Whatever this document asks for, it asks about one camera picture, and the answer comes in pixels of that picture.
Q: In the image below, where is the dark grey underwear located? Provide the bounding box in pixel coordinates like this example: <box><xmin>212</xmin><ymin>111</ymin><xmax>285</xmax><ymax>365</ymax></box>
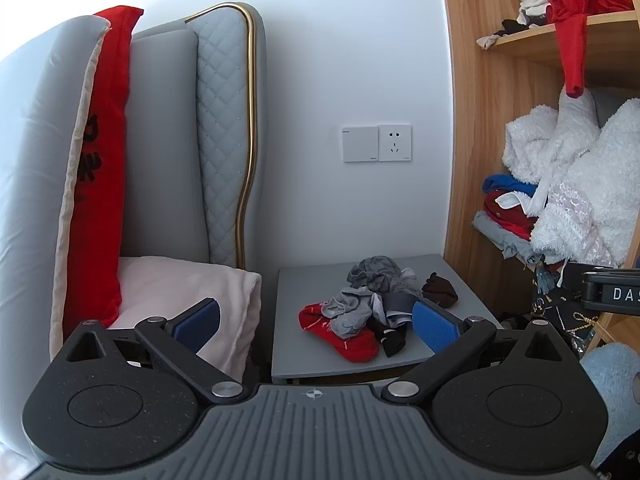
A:
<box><xmin>382</xmin><ymin>292</ymin><xmax>421</xmax><ymax>331</ymax></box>

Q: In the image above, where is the white wall switch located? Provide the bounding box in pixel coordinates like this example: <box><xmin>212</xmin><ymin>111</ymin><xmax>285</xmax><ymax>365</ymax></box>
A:
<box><xmin>342</xmin><ymin>126</ymin><xmax>379</xmax><ymax>163</ymax></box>

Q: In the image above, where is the white wall socket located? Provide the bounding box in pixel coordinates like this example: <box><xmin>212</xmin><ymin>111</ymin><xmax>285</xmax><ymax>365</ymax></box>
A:
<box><xmin>377</xmin><ymin>124</ymin><xmax>413</xmax><ymax>162</ymax></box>

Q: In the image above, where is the pale grey garment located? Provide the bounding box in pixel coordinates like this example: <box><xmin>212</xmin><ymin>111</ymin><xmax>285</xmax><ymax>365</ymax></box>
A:
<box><xmin>537</xmin><ymin>85</ymin><xmax>601</xmax><ymax>211</ymax></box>

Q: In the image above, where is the blue folded garment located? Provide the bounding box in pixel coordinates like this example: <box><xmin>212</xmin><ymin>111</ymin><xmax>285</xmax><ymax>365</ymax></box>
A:
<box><xmin>482</xmin><ymin>174</ymin><xmax>538</xmax><ymax>200</ymax></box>

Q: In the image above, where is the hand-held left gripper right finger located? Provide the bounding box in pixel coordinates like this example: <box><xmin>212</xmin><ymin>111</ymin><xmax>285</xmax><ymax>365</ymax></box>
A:
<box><xmin>382</xmin><ymin>300</ymin><xmax>578</xmax><ymax>406</ymax></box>

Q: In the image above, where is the grey patterned underwear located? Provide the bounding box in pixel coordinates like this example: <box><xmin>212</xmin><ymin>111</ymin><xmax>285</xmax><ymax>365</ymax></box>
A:
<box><xmin>346</xmin><ymin>256</ymin><xmax>416</xmax><ymax>296</ymax></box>

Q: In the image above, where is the red printed sock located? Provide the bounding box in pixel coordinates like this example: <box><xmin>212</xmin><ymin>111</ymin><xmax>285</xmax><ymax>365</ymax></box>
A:
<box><xmin>298</xmin><ymin>302</ymin><xmax>335</xmax><ymax>333</ymax></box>
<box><xmin>320</xmin><ymin>327</ymin><xmax>379</xmax><ymax>363</ymax></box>

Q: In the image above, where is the black sock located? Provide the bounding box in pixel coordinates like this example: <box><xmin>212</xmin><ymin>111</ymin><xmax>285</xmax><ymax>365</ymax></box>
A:
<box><xmin>367</xmin><ymin>317</ymin><xmax>407</xmax><ymax>358</ymax></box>

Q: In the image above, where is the white plush lace robe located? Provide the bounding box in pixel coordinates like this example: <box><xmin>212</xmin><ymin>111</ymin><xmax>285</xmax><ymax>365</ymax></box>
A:
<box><xmin>530</xmin><ymin>97</ymin><xmax>640</xmax><ymax>268</ymax></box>

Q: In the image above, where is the grey quilted headboard gold trim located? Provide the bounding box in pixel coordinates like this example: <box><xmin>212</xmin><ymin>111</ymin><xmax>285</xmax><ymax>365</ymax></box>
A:
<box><xmin>120</xmin><ymin>2</ymin><xmax>268</xmax><ymax>271</ymax></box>

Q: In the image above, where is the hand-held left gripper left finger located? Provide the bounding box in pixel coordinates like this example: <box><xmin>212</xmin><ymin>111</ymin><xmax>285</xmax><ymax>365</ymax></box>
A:
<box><xmin>65</xmin><ymin>297</ymin><xmax>251</xmax><ymax>406</ymax></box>

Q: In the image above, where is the white fleece garment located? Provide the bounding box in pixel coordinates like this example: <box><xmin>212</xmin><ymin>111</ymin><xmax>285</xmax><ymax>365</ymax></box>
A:
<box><xmin>502</xmin><ymin>105</ymin><xmax>563</xmax><ymax>186</ymax></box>

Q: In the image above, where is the grey folded garment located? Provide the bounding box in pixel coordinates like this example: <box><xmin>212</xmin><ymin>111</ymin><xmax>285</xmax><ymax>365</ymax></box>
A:
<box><xmin>472</xmin><ymin>210</ymin><xmax>543</xmax><ymax>266</ymax></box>

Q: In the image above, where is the large pale grey pillow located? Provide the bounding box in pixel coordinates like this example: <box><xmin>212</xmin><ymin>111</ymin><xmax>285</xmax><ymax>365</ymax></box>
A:
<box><xmin>0</xmin><ymin>15</ymin><xmax>113</xmax><ymax>456</ymax></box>

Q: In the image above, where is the grey nightstand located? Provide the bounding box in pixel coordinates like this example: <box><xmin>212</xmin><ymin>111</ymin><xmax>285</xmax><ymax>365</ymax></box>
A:
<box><xmin>270</xmin><ymin>253</ymin><xmax>503</xmax><ymax>386</ymax></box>

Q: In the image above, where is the pale pink folded blanket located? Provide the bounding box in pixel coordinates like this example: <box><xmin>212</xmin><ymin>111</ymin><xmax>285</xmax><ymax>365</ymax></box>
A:
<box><xmin>107</xmin><ymin>256</ymin><xmax>263</xmax><ymax>378</ymax></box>

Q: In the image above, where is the grey sock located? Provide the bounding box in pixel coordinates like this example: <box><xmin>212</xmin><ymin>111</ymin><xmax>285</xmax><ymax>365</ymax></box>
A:
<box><xmin>320</xmin><ymin>292</ymin><xmax>373</xmax><ymax>339</ymax></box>

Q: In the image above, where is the dark patterned cloth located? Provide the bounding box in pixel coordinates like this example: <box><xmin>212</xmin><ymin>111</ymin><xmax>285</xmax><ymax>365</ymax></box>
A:
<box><xmin>500</xmin><ymin>260</ymin><xmax>606</xmax><ymax>361</ymax></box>

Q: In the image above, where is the pale blue fluffy rug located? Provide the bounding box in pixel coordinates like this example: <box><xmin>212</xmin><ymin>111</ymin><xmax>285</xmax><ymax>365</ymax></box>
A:
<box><xmin>580</xmin><ymin>342</ymin><xmax>640</xmax><ymax>466</ymax></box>

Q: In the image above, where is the red pillow with black print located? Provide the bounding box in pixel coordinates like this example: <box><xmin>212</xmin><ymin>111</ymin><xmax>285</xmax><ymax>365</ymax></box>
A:
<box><xmin>62</xmin><ymin>6</ymin><xmax>145</xmax><ymax>343</ymax></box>

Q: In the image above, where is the red hanging garment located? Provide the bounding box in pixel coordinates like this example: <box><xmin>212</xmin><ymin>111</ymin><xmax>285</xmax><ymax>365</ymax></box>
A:
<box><xmin>545</xmin><ymin>0</ymin><xmax>635</xmax><ymax>100</ymax></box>

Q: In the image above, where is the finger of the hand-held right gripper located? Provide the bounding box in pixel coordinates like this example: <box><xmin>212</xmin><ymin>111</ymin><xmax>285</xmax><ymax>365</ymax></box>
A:
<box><xmin>580</xmin><ymin>270</ymin><xmax>640</xmax><ymax>317</ymax></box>
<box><xmin>562</xmin><ymin>260</ymin><xmax>640</xmax><ymax>273</ymax></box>

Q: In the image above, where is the dark brown sock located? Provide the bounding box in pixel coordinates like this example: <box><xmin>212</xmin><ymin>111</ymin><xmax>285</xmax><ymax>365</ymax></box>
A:
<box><xmin>421</xmin><ymin>272</ymin><xmax>459</xmax><ymax>309</ymax></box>

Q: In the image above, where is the red folded garment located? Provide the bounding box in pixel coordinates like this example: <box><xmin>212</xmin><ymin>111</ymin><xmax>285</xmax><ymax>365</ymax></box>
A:
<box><xmin>484</xmin><ymin>189</ymin><xmax>538</xmax><ymax>241</ymax></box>

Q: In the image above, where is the beige cloth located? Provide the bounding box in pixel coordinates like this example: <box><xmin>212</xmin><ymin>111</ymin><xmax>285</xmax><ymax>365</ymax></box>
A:
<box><xmin>476</xmin><ymin>31</ymin><xmax>517</xmax><ymax>51</ymax></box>

